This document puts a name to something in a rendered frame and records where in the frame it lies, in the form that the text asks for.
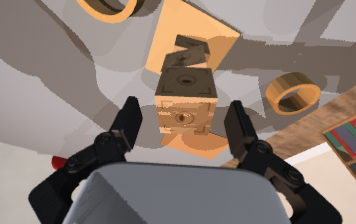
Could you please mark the orange ring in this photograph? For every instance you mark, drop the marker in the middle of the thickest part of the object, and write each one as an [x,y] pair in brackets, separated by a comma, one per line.
[300,101]

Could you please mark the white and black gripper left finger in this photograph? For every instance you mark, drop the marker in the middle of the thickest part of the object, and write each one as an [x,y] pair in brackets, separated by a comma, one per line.
[51,199]

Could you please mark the tan cardboard carton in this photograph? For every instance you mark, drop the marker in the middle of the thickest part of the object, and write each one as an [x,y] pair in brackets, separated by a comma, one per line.
[185,100]
[183,42]
[192,57]

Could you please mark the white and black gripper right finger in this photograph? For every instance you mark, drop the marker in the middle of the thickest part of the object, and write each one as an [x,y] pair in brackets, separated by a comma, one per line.
[309,206]

